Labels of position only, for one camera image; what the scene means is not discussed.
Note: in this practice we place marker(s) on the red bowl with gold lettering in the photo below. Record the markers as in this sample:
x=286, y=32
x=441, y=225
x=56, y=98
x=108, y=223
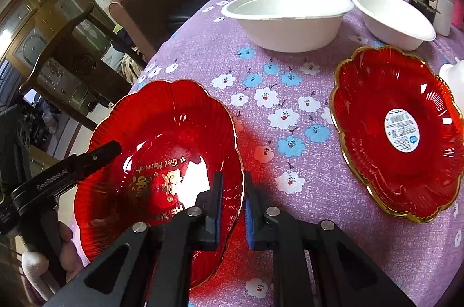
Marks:
x=163, y=118

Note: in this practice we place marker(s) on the white paper cup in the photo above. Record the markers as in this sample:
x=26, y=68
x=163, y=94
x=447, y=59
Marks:
x=453, y=78

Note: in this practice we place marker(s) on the wooden glass-panel door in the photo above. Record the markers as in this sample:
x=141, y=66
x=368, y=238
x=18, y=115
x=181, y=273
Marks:
x=36, y=9

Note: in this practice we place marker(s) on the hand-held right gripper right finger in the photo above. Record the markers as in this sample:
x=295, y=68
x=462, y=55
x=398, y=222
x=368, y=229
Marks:
x=251, y=223

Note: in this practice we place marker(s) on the dark wooden chair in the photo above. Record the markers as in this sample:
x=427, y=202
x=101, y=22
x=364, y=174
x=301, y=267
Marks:
x=83, y=56

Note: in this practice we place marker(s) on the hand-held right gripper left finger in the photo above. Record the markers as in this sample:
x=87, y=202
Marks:
x=216, y=216

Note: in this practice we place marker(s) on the white plastic jar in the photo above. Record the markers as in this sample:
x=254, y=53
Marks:
x=443, y=13

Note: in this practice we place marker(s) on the person's left hand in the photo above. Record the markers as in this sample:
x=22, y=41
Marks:
x=69, y=249

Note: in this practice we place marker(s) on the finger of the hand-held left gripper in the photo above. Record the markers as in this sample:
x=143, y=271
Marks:
x=98, y=158

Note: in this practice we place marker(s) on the white paper bowl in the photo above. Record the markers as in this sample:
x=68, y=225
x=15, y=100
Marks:
x=391, y=27
x=290, y=27

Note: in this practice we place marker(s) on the pink bottle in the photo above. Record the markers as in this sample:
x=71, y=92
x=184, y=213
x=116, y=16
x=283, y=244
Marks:
x=458, y=2

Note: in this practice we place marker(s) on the black device with tan top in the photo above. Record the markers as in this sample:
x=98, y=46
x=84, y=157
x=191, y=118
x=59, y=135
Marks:
x=422, y=4

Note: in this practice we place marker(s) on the red plate with white sticker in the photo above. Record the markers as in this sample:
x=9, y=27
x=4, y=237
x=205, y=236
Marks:
x=362, y=147

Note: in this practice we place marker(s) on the brown armchair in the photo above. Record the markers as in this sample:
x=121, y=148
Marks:
x=156, y=2

